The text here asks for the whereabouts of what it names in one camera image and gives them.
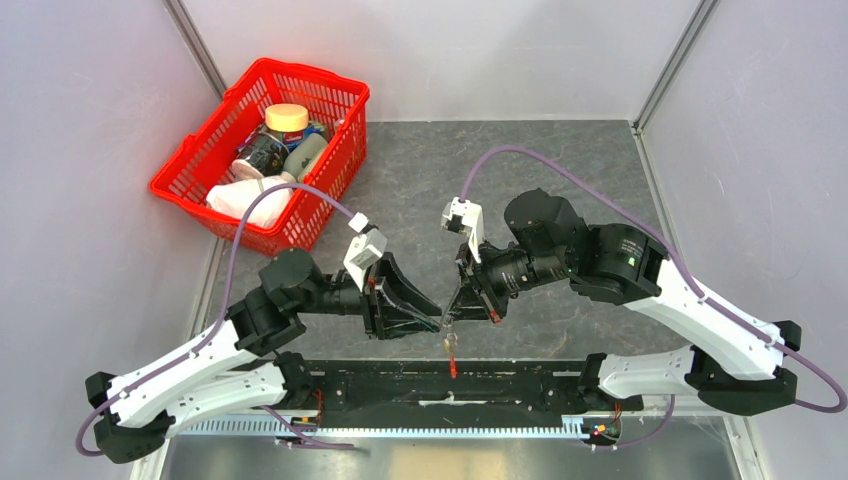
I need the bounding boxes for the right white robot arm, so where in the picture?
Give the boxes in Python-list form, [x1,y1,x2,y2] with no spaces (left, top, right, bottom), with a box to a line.
[442,189,801,416]

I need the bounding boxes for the red plastic basket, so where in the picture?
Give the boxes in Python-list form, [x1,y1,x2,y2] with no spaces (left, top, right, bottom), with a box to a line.
[148,57,372,260]

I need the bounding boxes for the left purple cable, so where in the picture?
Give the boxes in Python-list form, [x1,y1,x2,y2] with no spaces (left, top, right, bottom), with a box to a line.
[74,182,370,458]

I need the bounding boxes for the jar with cream lid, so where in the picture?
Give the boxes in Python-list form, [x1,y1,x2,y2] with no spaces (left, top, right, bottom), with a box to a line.
[264,103,310,151]

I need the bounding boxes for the metal keyring holder red handle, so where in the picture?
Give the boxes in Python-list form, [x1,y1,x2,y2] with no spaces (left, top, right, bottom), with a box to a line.
[440,314,458,379]

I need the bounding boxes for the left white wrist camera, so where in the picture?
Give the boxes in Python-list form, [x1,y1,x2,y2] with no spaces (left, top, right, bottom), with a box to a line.
[343,212,388,292]

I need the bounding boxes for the purple cable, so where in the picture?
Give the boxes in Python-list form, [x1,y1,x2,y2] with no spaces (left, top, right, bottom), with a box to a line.
[74,182,370,458]
[459,145,848,449]

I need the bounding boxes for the white slotted cable duct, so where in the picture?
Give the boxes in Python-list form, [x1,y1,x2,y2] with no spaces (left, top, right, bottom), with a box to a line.
[173,414,584,440]

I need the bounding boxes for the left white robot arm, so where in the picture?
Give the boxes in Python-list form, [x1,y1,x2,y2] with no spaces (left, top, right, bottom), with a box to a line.
[85,248,442,464]

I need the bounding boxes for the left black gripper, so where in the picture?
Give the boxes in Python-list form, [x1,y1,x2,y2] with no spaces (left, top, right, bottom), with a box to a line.
[292,251,443,341]

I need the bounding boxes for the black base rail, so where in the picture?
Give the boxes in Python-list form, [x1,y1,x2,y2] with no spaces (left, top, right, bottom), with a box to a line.
[273,360,659,429]

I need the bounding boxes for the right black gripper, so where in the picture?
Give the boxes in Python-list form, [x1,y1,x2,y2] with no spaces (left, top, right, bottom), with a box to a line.
[443,235,572,323]

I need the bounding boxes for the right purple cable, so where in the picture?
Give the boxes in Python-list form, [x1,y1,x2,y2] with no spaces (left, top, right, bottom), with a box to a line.
[459,145,848,449]

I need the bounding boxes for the grey green bottle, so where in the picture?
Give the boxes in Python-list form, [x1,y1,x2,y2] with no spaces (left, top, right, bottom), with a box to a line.
[281,133,328,182]

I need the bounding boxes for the white plastic bag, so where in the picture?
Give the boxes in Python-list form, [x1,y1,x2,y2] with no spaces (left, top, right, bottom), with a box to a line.
[206,175,296,229]

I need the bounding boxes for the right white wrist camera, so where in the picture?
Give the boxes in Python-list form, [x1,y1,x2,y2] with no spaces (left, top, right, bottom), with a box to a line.
[442,197,485,264]

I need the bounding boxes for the dark patterned cup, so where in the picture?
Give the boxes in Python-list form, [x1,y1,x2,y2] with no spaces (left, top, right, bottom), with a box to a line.
[230,133,289,180]

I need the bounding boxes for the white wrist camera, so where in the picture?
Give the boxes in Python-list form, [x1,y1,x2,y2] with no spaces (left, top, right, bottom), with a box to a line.
[442,197,485,264]
[343,212,388,292]

